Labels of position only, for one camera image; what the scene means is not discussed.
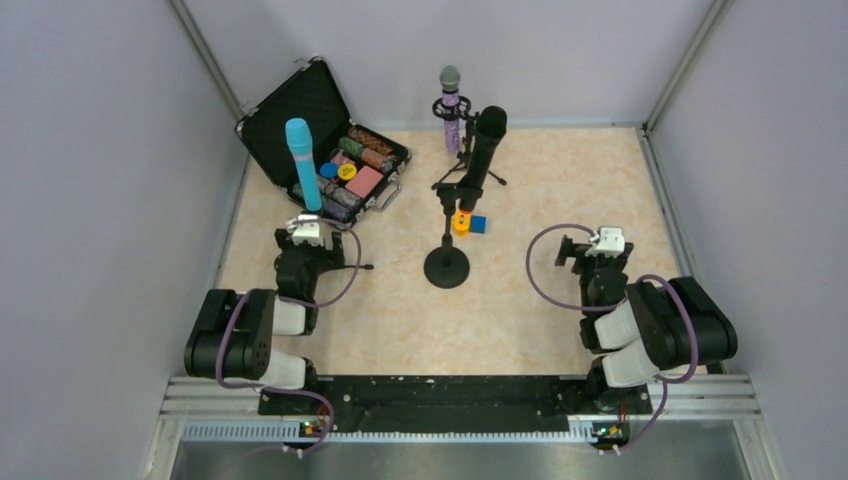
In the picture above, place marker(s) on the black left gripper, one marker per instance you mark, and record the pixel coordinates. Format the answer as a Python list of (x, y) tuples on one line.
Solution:
[(315, 248)]

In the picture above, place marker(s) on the teal blue microphone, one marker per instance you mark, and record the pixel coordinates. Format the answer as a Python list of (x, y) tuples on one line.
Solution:
[(300, 144)]

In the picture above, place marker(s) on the black round base stand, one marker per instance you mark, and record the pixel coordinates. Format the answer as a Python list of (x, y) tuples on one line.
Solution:
[(446, 266)]

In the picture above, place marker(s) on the black orange-tipped microphone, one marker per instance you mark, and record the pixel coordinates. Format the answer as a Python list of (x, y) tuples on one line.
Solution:
[(488, 130)]

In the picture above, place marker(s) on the purple glitter microphone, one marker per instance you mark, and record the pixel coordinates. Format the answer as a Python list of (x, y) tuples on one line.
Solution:
[(450, 79)]

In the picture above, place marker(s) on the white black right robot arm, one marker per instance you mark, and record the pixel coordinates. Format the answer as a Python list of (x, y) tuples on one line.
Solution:
[(638, 329)]

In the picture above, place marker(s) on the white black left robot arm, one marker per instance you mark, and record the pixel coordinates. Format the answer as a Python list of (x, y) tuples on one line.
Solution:
[(232, 335)]

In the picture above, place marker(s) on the purple chip stack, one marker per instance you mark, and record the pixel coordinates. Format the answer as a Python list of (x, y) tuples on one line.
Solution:
[(331, 208)]

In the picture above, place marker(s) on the blue tan chip stack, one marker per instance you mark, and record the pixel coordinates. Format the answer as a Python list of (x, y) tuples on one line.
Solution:
[(339, 194)]

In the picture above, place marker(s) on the blue dealer button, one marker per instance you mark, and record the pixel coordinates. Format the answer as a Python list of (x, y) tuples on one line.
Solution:
[(329, 170)]

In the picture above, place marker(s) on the yellow big blind button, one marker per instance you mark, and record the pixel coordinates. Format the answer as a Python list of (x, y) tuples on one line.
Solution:
[(347, 172)]

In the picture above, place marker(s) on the red card deck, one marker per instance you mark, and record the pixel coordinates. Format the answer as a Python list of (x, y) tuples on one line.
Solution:
[(364, 182)]

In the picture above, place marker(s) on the black poker chip case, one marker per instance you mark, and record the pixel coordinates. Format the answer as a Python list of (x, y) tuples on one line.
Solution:
[(312, 93)]

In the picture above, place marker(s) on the blue toy block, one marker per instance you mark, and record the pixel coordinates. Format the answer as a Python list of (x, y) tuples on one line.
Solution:
[(478, 224)]

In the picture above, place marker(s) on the red tan chip stack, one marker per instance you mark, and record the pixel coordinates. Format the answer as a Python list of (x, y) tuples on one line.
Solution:
[(370, 149)]

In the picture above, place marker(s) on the yellow toy traffic light block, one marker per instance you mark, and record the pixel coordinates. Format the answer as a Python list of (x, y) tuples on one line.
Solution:
[(461, 223)]

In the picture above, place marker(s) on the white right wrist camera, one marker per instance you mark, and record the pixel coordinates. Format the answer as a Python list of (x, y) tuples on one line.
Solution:
[(607, 241)]

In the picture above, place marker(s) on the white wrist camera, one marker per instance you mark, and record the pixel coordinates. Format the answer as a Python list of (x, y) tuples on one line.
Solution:
[(607, 241), (308, 226)]

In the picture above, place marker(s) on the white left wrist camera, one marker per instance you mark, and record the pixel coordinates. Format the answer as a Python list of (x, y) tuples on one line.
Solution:
[(308, 226)]

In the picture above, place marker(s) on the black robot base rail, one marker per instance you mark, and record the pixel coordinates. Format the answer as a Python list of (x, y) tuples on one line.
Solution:
[(471, 403)]

